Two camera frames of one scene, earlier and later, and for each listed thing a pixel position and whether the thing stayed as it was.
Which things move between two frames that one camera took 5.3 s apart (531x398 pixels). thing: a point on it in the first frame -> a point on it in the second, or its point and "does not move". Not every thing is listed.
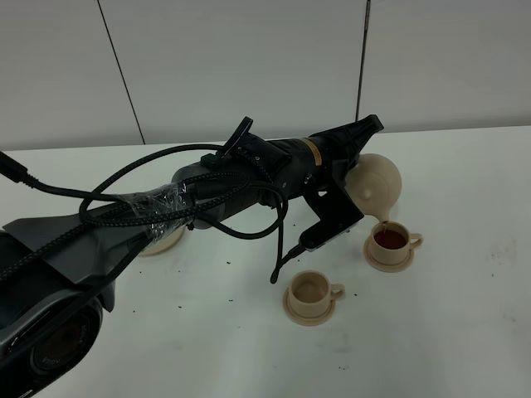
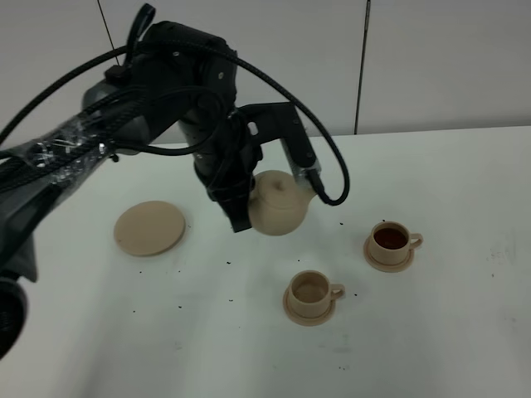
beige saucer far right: x=385 y=268 does not move
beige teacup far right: x=392 y=241 does not move
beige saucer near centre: x=305 y=321 does not move
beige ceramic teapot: x=374 y=182 -> x=278 y=204
